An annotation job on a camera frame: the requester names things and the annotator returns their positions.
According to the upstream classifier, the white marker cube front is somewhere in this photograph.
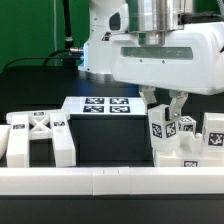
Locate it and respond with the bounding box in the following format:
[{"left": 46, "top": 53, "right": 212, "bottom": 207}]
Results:
[{"left": 178, "top": 116, "right": 196, "bottom": 132}]

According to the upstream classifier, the white chair back frame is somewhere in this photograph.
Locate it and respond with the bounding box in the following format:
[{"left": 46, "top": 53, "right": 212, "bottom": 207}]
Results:
[{"left": 6, "top": 109, "right": 76, "bottom": 168}]

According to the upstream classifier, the black cable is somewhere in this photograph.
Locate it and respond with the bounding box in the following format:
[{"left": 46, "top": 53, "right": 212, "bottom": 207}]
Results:
[{"left": 1, "top": 47, "right": 84, "bottom": 73}]

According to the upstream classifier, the white front wall rail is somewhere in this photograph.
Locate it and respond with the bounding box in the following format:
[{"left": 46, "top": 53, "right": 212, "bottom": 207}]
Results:
[{"left": 0, "top": 167, "right": 224, "bottom": 195}]

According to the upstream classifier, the white marker base plate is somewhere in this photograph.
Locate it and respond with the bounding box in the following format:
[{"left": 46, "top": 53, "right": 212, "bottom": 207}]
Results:
[{"left": 62, "top": 96, "right": 146, "bottom": 115}]

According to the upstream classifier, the white chair seat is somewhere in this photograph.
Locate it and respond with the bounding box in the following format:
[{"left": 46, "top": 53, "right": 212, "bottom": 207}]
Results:
[{"left": 152, "top": 132, "right": 224, "bottom": 168}]

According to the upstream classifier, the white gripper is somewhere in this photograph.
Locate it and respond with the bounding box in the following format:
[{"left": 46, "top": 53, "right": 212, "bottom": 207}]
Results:
[{"left": 108, "top": 2, "right": 224, "bottom": 122}]

